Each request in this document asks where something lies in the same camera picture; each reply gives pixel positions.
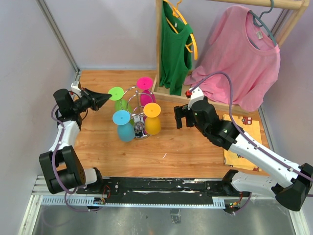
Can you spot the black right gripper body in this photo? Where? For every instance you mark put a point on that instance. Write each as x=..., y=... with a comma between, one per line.
x=182, y=111

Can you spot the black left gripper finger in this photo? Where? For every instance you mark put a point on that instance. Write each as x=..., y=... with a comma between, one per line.
x=98, y=96
x=96, y=105

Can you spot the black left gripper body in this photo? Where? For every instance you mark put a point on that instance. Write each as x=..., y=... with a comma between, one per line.
x=83, y=104

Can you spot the green plastic wine glass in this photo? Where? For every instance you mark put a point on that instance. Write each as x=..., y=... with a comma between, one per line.
x=117, y=94

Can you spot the pink plastic wine glass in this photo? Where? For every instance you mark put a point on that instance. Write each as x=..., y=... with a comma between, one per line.
x=146, y=96

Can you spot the blue plastic wine glass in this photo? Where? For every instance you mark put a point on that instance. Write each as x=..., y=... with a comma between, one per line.
x=124, y=128

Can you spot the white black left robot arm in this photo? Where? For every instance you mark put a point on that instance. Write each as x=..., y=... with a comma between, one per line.
x=60, y=165

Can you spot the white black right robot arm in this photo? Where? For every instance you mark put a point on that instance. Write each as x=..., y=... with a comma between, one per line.
x=288, y=182

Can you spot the orange plastic wine glass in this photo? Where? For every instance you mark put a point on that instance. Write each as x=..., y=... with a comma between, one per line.
x=152, y=122

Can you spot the chrome wine glass rack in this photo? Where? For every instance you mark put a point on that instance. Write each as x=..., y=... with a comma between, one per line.
x=134, y=105

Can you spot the green tank top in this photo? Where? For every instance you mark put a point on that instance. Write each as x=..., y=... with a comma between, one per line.
x=176, y=61

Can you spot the yellow cartoon vehicle cloth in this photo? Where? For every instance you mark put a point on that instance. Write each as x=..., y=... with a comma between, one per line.
x=236, y=156

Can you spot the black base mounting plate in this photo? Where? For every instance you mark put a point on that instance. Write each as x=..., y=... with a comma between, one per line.
x=161, y=190

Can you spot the pink t-shirt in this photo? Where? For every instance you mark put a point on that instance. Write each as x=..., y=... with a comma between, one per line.
x=242, y=61

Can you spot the yellow clothes hanger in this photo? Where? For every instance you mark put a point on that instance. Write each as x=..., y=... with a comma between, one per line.
x=192, y=45

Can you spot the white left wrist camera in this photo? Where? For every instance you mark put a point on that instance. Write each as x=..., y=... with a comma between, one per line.
x=76, y=87

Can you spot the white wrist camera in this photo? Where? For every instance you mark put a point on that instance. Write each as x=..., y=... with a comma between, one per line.
x=194, y=95
x=76, y=87

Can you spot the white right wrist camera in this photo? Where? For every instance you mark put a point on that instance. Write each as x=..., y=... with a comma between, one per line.
x=194, y=95

